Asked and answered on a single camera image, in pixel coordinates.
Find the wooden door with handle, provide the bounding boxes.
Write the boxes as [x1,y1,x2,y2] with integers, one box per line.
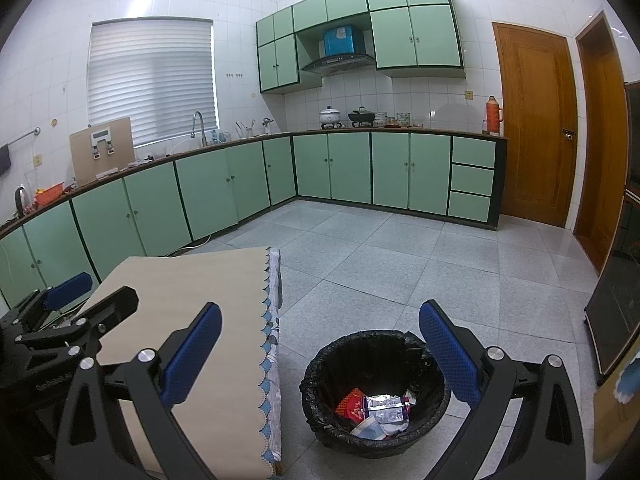
[492,21,578,228]

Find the metal towel rail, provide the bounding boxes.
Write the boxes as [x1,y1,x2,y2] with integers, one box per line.
[0,128,41,151]

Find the red gold printed packet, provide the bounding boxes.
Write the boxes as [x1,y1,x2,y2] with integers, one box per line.
[335,387,368,423]

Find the green cabinets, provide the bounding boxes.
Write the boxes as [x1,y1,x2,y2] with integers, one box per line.
[256,0,467,95]
[0,130,508,311]

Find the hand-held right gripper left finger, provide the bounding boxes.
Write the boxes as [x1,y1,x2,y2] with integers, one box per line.
[55,301,223,480]

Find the white window blind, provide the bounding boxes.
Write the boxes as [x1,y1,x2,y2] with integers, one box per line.
[87,19,219,148]

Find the black range hood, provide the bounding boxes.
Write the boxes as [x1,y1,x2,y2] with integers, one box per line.
[300,52,376,77]

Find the silver foil wrapper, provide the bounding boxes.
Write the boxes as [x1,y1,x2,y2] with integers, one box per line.
[362,394,416,426]

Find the green upper cabinets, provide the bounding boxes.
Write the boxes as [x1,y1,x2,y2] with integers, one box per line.
[256,0,467,95]

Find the white cable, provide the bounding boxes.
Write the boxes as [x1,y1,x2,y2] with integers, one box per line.
[170,236,217,257]

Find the blue box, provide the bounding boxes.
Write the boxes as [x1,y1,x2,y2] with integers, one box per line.
[323,25,365,56]

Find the green lower cabinets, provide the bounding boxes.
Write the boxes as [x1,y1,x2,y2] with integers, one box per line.
[0,130,508,311]

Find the cardboard box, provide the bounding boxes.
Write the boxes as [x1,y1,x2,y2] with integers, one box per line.
[592,345,640,465]

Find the white blue paper cup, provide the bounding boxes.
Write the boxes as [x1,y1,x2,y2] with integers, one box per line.
[350,420,388,441]

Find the beige tablecloth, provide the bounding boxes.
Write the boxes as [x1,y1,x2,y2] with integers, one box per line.
[75,246,283,478]

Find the white grey device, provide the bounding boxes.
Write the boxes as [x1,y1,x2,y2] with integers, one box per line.
[90,130,116,159]

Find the wooden board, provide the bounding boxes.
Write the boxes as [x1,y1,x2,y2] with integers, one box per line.
[69,116,136,186]

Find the orange thermos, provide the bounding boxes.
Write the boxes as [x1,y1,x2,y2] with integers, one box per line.
[484,95,505,136]

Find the black glass cabinet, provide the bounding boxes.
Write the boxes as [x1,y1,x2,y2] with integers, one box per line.
[584,80,640,378]

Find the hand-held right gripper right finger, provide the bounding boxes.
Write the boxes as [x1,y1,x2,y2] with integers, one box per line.
[419,300,587,480]

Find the orange basket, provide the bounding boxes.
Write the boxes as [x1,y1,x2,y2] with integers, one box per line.
[34,183,66,206]

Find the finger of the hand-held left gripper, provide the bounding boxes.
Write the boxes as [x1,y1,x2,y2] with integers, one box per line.
[0,272,94,328]
[17,286,139,357]

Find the black lined trash bin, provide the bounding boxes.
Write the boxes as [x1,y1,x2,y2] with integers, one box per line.
[299,330,451,460]

